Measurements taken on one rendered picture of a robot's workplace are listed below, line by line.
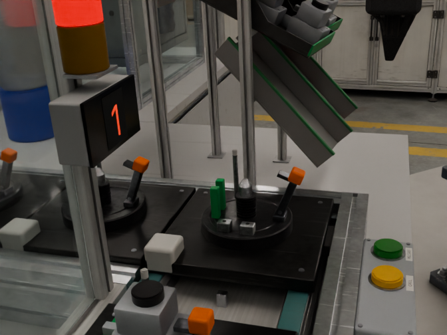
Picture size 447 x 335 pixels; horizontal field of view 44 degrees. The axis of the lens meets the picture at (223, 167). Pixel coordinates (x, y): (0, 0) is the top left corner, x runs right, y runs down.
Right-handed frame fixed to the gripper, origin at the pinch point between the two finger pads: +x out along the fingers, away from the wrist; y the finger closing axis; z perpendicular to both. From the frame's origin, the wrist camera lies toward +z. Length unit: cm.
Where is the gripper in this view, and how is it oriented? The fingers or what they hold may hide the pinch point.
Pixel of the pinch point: (391, 34)
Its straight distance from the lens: 77.9
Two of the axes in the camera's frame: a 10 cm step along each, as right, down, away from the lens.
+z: -9.6, -0.7, 2.8
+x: 0.5, 9.2, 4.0
